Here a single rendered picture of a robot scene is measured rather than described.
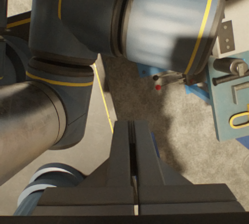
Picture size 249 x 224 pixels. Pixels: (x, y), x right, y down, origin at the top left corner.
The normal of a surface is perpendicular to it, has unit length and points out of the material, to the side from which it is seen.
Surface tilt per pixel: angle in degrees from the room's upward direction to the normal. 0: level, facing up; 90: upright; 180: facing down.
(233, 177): 0
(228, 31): 0
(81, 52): 44
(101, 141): 0
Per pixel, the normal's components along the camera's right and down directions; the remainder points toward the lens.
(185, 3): -0.13, -0.23
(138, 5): -0.21, 0.02
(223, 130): 0.00, 0.27
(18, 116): 0.85, -0.44
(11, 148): 0.97, -0.01
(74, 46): 0.47, 0.33
